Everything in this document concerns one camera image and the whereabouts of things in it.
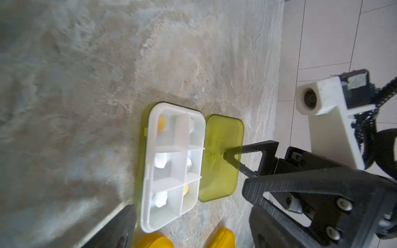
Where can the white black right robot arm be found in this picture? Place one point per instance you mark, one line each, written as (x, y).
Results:
(376, 146)

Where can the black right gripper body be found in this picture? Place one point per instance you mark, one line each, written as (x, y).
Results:
(298, 160)

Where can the green pillbox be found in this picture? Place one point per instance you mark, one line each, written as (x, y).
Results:
(184, 158)

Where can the small yellow pillbox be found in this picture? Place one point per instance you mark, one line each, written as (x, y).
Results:
(224, 238)

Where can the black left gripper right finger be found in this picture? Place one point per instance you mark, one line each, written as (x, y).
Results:
(347, 208)

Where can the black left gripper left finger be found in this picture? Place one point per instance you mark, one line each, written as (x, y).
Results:
(117, 233)

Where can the pink pillbox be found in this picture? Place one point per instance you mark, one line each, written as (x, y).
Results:
(155, 240)

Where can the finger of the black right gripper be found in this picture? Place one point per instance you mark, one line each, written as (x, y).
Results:
(254, 160)

